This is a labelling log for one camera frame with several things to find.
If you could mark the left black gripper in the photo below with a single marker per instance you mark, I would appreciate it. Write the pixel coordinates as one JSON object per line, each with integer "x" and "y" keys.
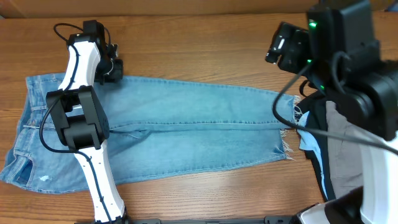
{"x": 117, "y": 74}

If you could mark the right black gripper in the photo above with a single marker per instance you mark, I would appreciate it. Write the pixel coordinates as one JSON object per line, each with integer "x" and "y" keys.
{"x": 280, "y": 52}

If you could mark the light blue denim jeans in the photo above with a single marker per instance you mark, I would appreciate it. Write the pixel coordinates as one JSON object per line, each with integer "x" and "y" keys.
{"x": 158, "y": 128}

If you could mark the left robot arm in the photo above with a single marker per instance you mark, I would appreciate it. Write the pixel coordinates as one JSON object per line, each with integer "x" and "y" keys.
{"x": 80, "y": 120}

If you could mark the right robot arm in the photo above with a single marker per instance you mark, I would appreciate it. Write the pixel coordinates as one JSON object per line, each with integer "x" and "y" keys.
{"x": 340, "y": 57}

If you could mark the black garment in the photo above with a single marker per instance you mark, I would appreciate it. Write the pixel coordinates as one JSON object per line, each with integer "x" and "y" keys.
{"x": 315, "y": 103}

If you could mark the light blue garment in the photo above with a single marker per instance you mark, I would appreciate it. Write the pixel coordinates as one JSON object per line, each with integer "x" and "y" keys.
{"x": 316, "y": 149}

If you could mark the cardboard panel behind table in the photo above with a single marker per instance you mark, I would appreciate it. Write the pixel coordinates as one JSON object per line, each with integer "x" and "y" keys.
{"x": 92, "y": 8}

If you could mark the grey garment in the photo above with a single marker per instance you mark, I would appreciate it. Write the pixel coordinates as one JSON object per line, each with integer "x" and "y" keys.
{"x": 346, "y": 172}

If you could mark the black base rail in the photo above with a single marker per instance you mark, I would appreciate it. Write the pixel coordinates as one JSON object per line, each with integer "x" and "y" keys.
{"x": 284, "y": 219}

